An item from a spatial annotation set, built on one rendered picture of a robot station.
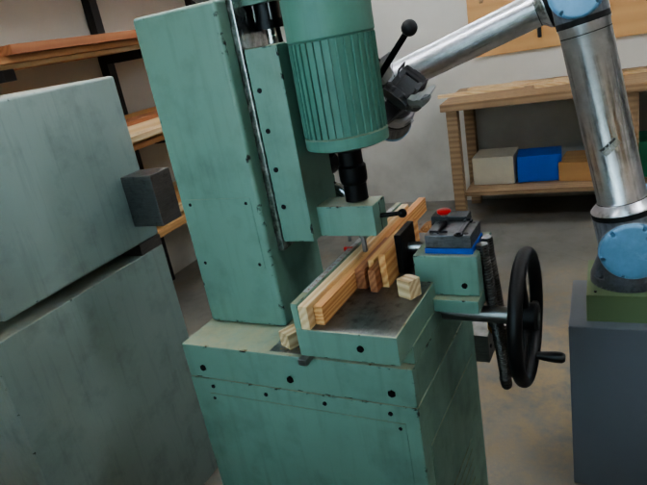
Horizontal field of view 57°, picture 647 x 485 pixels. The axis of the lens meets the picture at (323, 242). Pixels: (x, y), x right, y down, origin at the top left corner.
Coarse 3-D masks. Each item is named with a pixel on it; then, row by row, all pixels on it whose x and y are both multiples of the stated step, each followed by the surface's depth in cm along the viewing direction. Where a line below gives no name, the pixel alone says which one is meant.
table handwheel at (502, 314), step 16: (528, 256) 116; (512, 272) 113; (528, 272) 130; (512, 288) 110; (512, 304) 109; (528, 304) 119; (480, 320) 125; (496, 320) 123; (512, 320) 109; (528, 320) 119; (512, 336) 109; (528, 336) 119; (512, 352) 110; (528, 352) 129; (512, 368) 112; (528, 368) 124; (528, 384) 117
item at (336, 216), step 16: (320, 208) 130; (336, 208) 128; (352, 208) 126; (368, 208) 124; (384, 208) 130; (320, 224) 131; (336, 224) 129; (352, 224) 128; (368, 224) 126; (384, 224) 130
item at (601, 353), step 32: (576, 288) 183; (576, 320) 165; (576, 352) 165; (608, 352) 161; (640, 352) 158; (576, 384) 169; (608, 384) 165; (640, 384) 161; (576, 416) 173; (608, 416) 169; (640, 416) 165; (576, 448) 177; (608, 448) 173; (640, 448) 168; (576, 480) 181; (608, 480) 177; (640, 480) 172
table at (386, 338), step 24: (384, 288) 125; (432, 288) 123; (336, 312) 118; (360, 312) 116; (384, 312) 115; (408, 312) 113; (432, 312) 123; (456, 312) 122; (312, 336) 113; (336, 336) 111; (360, 336) 108; (384, 336) 106; (408, 336) 110; (360, 360) 110; (384, 360) 108
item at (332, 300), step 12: (420, 204) 163; (408, 216) 155; (420, 216) 163; (396, 228) 147; (348, 276) 124; (336, 288) 119; (348, 288) 123; (324, 300) 115; (336, 300) 118; (324, 312) 114; (324, 324) 114
